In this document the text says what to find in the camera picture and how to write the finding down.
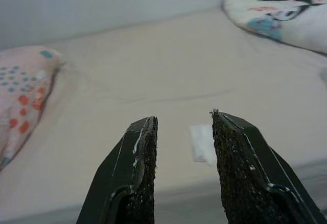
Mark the beige bed sheet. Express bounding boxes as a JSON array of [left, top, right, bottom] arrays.
[[0, 7, 327, 217]]

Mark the white quilt with cartoon print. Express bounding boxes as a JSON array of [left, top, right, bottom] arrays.
[[221, 0, 327, 55]]

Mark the pink pillow with coloured dots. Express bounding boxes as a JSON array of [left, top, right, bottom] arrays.
[[0, 45, 64, 170]]

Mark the grey bed base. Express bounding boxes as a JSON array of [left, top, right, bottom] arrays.
[[0, 159, 327, 224]]

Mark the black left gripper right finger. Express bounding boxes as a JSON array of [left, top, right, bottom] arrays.
[[211, 109, 327, 224]]

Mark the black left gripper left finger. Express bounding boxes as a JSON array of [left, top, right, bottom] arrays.
[[76, 116, 158, 224]]

